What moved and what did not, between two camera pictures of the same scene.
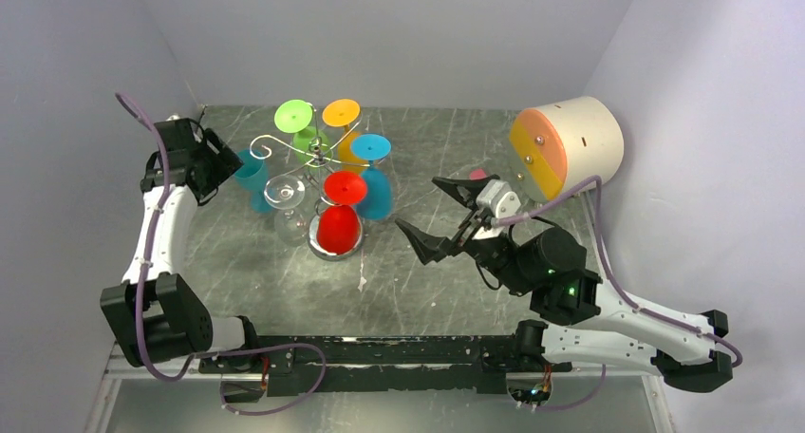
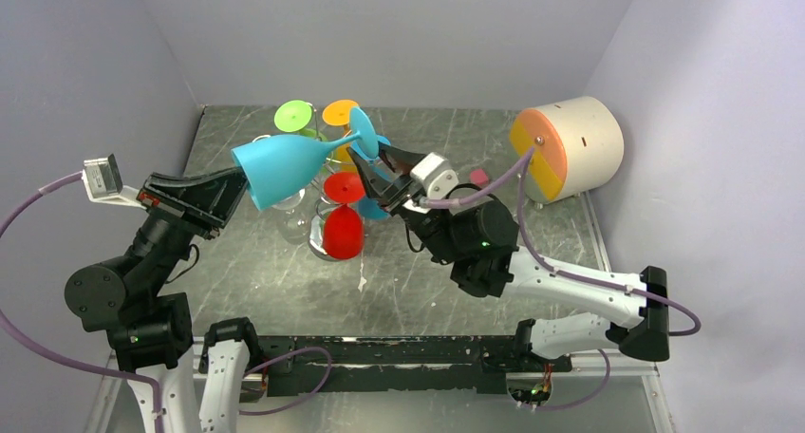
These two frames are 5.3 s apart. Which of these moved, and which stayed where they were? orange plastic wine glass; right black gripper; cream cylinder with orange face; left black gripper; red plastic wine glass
Moved: left black gripper; right black gripper
Stayed: cream cylinder with orange face; red plastic wine glass; orange plastic wine glass
